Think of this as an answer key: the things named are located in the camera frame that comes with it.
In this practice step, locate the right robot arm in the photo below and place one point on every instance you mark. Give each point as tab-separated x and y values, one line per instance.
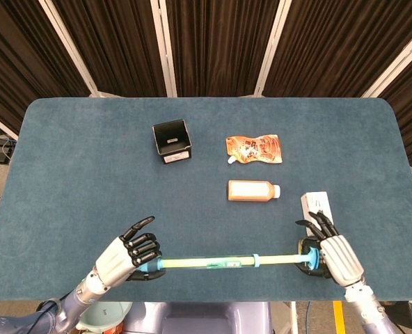
366	309

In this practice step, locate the clear syringe barrel blue nozzle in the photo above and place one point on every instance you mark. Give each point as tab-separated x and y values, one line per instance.
223	263

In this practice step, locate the orange juice bottle white cap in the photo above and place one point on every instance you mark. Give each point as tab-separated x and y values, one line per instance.
247	190

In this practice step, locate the open black cardboard box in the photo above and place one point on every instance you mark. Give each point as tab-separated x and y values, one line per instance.
176	158

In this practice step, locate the blue table cloth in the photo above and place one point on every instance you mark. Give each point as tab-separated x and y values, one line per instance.
87	191

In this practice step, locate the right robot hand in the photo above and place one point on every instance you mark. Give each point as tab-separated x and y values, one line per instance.
341	257

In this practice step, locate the white table leg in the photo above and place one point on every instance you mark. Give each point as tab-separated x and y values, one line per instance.
294	316

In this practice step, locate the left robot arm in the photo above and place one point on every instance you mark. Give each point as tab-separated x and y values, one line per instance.
77	299

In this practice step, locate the white carton box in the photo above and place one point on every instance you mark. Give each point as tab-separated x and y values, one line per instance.
317	202

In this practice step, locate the orange sauce pouch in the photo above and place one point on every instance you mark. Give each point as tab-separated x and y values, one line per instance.
254	148

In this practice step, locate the pale teal bowl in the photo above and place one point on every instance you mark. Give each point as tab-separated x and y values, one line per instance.
105	309

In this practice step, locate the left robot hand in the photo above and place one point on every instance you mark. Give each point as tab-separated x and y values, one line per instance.
115	261

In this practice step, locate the lavender robot base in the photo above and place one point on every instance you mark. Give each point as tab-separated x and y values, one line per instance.
192	320

